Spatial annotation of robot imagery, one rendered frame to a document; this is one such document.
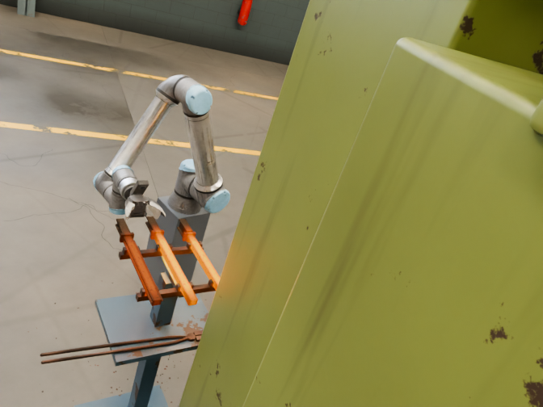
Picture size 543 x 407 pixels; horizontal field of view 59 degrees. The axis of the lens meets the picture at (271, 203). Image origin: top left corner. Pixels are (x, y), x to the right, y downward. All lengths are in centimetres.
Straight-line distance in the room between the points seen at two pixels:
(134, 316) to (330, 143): 119
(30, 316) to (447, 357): 250
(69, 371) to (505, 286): 232
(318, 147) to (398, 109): 35
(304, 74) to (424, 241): 56
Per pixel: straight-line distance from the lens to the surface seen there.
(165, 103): 225
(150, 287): 160
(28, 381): 260
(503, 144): 52
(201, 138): 226
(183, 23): 868
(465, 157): 55
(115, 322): 187
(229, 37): 895
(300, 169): 100
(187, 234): 187
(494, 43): 78
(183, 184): 263
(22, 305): 292
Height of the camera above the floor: 204
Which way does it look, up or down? 28 degrees down
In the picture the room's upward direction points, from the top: 20 degrees clockwise
